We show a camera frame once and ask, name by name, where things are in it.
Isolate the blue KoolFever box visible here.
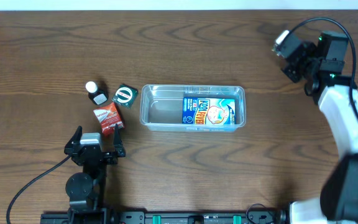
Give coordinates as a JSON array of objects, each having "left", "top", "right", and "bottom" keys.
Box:
[{"left": 182, "top": 97, "right": 236, "bottom": 125}]

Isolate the clear plastic container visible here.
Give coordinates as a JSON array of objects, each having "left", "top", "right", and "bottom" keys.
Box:
[{"left": 140, "top": 85, "right": 246, "bottom": 132}]

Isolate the green Zam-Buk box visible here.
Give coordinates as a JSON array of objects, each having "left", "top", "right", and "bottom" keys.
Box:
[{"left": 112, "top": 84, "right": 139, "bottom": 108}]

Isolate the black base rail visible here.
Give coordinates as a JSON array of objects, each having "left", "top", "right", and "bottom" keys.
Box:
[{"left": 40, "top": 208, "right": 290, "bottom": 224}]

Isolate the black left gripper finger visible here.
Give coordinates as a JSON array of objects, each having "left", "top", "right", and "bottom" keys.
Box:
[
  {"left": 67, "top": 126, "right": 82, "bottom": 148},
  {"left": 113, "top": 124, "right": 123, "bottom": 148}
]

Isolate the red Panadol ActiFast box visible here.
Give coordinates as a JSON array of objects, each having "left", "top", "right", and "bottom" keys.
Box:
[{"left": 93, "top": 103, "right": 124, "bottom": 136}]

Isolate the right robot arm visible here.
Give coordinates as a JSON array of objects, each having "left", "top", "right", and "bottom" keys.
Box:
[{"left": 273, "top": 30, "right": 358, "bottom": 223}]

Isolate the dark syrup bottle white cap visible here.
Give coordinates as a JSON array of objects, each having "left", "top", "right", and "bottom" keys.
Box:
[{"left": 85, "top": 81, "right": 108, "bottom": 105}]

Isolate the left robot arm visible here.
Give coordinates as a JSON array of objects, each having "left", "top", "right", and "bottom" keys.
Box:
[{"left": 64, "top": 125, "right": 126, "bottom": 223}]

